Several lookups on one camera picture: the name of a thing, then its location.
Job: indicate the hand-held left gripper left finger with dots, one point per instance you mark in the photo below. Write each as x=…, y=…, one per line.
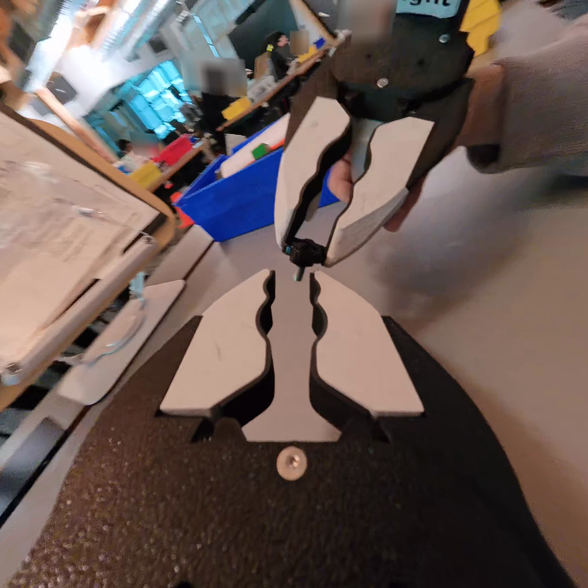
x=220, y=358

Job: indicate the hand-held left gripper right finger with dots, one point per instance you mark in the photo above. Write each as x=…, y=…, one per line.
x=363, y=363

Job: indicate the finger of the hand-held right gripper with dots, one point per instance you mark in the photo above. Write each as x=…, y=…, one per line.
x=303, y=147
x=390, y=174

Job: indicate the blue plastic bin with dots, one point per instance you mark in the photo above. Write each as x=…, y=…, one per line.
x=239, y=202

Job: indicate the black knob screw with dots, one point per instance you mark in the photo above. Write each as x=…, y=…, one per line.
x=303, y=252

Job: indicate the person's right forearm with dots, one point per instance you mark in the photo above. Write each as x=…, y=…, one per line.
x=542, y=101

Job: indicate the grey desk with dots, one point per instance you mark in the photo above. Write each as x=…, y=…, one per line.
x=482, y=321

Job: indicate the person's right hand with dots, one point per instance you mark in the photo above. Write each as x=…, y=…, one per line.
x=404, y=209

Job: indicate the flat orange block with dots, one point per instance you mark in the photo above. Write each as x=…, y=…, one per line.
x=277, y=144

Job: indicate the small green cube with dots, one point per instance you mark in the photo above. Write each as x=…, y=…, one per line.
x=261, y=151

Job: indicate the white tube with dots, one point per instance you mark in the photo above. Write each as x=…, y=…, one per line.
x=243, y=163

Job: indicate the small yellow bin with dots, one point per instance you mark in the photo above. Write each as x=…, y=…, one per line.
x=144, y=175
x=236, y=109

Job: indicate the wooden document stand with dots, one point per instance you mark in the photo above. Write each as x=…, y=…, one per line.
x=156, y=298

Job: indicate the red plastic bin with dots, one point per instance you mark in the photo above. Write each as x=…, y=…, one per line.
x=177, y=149

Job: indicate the printed instruction sheets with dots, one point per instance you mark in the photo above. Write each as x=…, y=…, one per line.
x=55, y=220

